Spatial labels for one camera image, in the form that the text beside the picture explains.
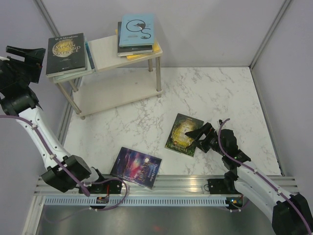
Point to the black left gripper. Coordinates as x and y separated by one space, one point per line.
33 62

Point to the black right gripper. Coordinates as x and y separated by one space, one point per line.
196 133

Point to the green forest Alice book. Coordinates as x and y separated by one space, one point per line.
178 141

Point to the pale green file folder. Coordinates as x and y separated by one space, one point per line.
71 74

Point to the black folder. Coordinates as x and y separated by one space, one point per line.
66 54

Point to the teal ocean cover book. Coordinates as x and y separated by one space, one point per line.
90 61

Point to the purple nebula cover book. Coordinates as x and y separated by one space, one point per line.
136 167

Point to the dark blue Wuthering Heights book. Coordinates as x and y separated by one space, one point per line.
130 50

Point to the yellow book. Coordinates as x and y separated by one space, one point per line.
156 48

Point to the light blue Hemingway book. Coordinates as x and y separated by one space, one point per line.
137 30

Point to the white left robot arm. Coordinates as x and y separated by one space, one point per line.
63 170

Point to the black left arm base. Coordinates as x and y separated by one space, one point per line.
105 186

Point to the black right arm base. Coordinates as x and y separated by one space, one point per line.
218 186

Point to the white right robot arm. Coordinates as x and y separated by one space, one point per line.
288 213

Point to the white two-tier shelf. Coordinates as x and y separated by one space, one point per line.
111 80

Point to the aluminium rail frame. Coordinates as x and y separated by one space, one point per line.
168 185

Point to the white slotted cable duct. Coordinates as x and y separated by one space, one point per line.
136 201

